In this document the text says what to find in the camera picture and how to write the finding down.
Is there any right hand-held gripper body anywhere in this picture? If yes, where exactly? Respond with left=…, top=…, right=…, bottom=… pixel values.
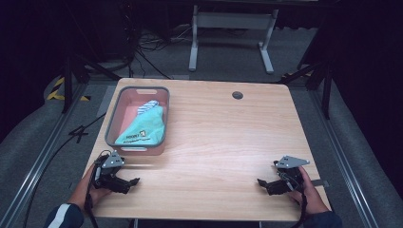
left=273, top=154, right=311, bottom=194

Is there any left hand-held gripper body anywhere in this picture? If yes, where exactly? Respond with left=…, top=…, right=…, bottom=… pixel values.
left=92, top=150, right=126, bottom=192

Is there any person's right hand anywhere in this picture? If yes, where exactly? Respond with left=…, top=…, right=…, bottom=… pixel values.
left=286, top=165, right=331, bottom=217

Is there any person's left hand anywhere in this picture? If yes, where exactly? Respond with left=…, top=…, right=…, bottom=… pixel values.
left=67, top=162, right=112, bottom=213

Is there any black tape cross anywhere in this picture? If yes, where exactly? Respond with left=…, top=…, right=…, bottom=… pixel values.
left=67, top=124, right=90, bottom=144

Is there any pink cloth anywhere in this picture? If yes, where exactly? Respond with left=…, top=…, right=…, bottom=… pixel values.
left=119, top=104, right=144, bottom=138

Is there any teal snack packet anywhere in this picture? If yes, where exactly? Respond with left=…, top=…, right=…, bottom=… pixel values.
left=114, top=104, right=166, bottom=147

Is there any blue white striped cloth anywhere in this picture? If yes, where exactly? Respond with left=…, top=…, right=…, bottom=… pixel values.
left=137, top=100, right=161, bottom=117

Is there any pink basin with grey rim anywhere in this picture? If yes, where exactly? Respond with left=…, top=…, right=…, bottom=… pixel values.
left=104, top=85, right=171, bottom=157

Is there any black metal stand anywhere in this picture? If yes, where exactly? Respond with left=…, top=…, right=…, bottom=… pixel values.
left=61, top=52, right=123, bottom=115
left=278, top=59, right=335, bottom=122

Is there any yellow black floor tape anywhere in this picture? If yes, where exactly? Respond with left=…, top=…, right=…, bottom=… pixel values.
left=46, top=76, right=92, bottom=103

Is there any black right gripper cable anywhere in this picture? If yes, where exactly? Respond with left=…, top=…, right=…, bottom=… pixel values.
left=279, top=172, right=309, bottom=228

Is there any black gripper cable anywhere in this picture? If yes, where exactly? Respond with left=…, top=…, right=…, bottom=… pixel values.
left=83, top=151, right=110, bottom=228
left=279, top=172, right=309, bottom=228

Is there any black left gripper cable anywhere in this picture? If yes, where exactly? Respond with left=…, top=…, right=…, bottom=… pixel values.
left=83, top=151, right=110, bottom=228

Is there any metal floor rail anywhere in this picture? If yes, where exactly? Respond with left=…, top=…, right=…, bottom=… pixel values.
left=0, top=81, right=90, bottom=228
left=307, top=88, right=380, bottom=228

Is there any black floor cable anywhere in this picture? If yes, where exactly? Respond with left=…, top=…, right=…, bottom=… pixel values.
left=22, top=111, right=107, bottom=228

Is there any bundle of black cables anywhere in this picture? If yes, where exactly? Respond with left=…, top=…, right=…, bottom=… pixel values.
left=125, top=6, right=193, bottom=81

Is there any white metal desk frame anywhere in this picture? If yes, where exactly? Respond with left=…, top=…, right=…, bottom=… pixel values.
left=188, top=4, right=280, bottom=76

